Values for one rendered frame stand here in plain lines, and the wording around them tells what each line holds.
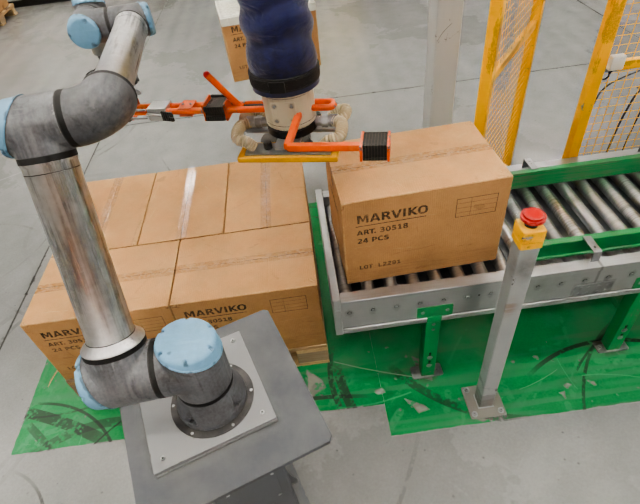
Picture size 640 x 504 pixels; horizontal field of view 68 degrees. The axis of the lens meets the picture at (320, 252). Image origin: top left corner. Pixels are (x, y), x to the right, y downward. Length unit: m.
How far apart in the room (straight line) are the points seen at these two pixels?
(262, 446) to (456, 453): 1.01
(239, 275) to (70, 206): 1.03
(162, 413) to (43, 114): 0.81
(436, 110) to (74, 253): 2.19
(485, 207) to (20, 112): 1.41
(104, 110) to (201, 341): 0.55
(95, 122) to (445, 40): 2.01
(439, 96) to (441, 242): 1.19
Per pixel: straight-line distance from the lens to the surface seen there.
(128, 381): 1.24
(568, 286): 2.06
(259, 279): 1.98
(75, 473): 2.43
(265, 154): 1.63
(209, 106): 1.72
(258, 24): 1.47
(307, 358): 2.29
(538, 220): 1.46
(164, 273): 2.14
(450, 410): 2.22
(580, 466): 2.24
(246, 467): 1.33
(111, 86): 1.11
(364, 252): 1.78
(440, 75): 2.80
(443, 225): 1.80
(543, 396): 2.34
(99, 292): 1.17
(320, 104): 1.63
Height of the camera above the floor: 1.94
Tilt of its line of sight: 43 degrees down
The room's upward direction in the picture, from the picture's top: 8 degrees counter-clockwise
